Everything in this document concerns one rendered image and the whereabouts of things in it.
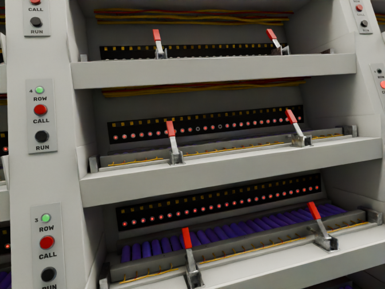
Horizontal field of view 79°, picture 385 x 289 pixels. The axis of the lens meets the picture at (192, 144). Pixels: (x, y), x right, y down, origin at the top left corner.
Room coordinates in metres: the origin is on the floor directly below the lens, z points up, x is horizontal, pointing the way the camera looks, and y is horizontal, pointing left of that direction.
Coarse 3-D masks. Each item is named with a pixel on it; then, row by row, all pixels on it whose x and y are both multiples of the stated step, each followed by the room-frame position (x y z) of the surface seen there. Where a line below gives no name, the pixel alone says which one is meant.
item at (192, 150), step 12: (312, 132) 0.54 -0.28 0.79; (324, 132) 0.55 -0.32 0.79; (336, 132) 0.56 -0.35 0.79; (204, 144) 0.48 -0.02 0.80; (216, 144) 0.49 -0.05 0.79; (228, 144) 0.49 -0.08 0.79; (240, 144) 0.50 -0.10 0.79; (252, 144) 0.50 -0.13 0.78; (264, 144) 0.50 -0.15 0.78; (108, 156) 0.44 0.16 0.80; (120, 156) 0.44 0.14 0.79; (132, 156) 0.45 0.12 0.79; (144, 156) 0.45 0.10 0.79; (156, 156) 0.46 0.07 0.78; (168, 156) 0.47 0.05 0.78
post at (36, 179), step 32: (64, 0) 0.36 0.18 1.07; (64, 32) 0.36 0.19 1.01; (32, 64) 0.35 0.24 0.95; (64, 64) 0.36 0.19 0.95; (64, 96) 0.36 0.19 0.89; (64, 128) 0.36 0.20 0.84; (32, 160) 0.35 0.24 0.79; (64, 160) 0.36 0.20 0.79; (32, 192) 0.35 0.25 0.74; (64, 192) 0.36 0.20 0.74; (64, 224) 0.36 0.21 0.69; (96, 224) 0.47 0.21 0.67; (64, 256) 0.35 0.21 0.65; (32, 288) 0.34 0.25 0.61
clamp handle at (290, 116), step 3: (285, 111) 0.50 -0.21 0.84; (288, 111) 0.50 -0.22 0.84; (291, 111) 0.50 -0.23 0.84; (288, 114) 0.49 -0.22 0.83; (291, 114) 0.50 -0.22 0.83; (288, 117) 0.50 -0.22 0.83; (291, 117) 0.49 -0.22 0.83; (294, 117) 0.49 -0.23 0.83; (291, 120) 0.49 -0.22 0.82; (294, 120) 0.49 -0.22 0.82; (291, 123) 0.49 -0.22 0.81; (294, 123) 0.49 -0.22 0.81; (294, 126) 0.49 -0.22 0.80; (297, 126) 0.49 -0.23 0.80; (297, 129) 0.48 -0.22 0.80; (297, 132) 0.48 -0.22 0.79; (300, 132) 0.48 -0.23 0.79; (300, 135) 0.48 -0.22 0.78; (303, 135) 0.48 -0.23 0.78
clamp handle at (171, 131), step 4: (168, 124) 0.43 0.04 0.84; (172, 124) 0.44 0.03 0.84; (168, 128) 0.43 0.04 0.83; (172, 128) 0.43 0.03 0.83; (168, 132) 0.43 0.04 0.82; (172, 132) 0.43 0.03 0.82; (168, 136) 0.43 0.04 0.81; (172, 136) 0.43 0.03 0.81; (172, 140) 0.42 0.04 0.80; (172, 144) 0.42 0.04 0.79; (172, 148) 0.42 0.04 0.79; (176, 148) 0.42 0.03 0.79; (172, 152) 0.42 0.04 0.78; (176, 152) 0.42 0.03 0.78
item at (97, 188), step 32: (256, 128) 0.63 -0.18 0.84; (288, 128) 0.65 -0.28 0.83; (320, 128) 0.65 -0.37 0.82; (352, 128) 0.54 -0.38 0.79; (96, 160) 0.41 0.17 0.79; (192, 160) 0.45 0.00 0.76; (224, 160) 0.42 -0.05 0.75; (256, 160) 0.44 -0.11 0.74; (288, 160) 0.45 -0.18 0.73; (320, 160) 0.47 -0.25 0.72; (352, 160) 0.50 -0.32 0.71; (96, 192) 0.37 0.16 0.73; (128, 192) 0.39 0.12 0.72; (160, 192) 0.40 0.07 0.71
